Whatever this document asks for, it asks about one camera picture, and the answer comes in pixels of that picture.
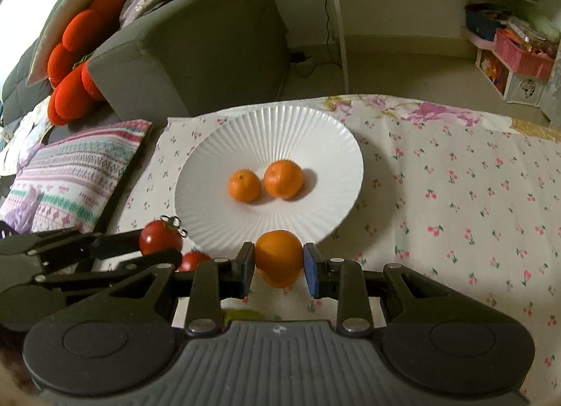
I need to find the pink plastic basket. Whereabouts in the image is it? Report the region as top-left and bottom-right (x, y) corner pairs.
(494, 28), (558, 81)

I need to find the pink tray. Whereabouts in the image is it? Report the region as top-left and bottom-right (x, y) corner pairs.
(465, 31), (499, 53)

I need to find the pink floral cloth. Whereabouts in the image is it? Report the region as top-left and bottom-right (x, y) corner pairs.
(318, 93), (529, 137)

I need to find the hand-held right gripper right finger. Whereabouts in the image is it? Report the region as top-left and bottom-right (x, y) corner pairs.
(303, 242), (466, 335)

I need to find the dark blue box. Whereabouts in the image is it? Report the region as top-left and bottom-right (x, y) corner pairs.
(464, 3), (511, 39)

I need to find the red tomato with stem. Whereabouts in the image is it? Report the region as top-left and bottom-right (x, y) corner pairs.
(139, 215), (188, 256)

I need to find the white ribbed plate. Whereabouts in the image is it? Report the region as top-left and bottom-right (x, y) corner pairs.
(174, 103), (365, 256)

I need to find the red tomato plush cushion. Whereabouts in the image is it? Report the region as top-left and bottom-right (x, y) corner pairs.
(46, 0), (133, 127)

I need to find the cherry print tablecloth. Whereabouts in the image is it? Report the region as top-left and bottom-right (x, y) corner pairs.
(104, 94), (561, 406)

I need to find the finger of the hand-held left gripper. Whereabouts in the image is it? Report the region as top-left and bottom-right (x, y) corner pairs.
(0, 228), (144, 267)
(0, 250), (183, 296)

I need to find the small mandarin orange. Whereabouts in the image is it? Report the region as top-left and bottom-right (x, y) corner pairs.
(228, 168), (262, 203)

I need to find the striped patterned pillow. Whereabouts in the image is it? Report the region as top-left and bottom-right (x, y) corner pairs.
(0, 119), (154, 237)

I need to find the beige cushion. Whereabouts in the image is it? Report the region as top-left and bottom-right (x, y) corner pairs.
(27, 0), (96, 88)

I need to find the white cable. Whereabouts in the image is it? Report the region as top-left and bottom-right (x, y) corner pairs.
(293, 60), (317, 79)

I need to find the purple cloth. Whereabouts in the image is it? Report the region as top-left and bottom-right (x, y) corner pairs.
(0, 187), (45, 238)

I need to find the grey sofa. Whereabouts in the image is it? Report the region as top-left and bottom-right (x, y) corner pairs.
(0, 0), (291, 127)

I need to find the white printed storage box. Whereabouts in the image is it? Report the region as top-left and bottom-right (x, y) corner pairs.
(474, 49), (549, 105)

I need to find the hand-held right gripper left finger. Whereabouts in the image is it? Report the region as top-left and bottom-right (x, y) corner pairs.
(103, 242), (256, 338)

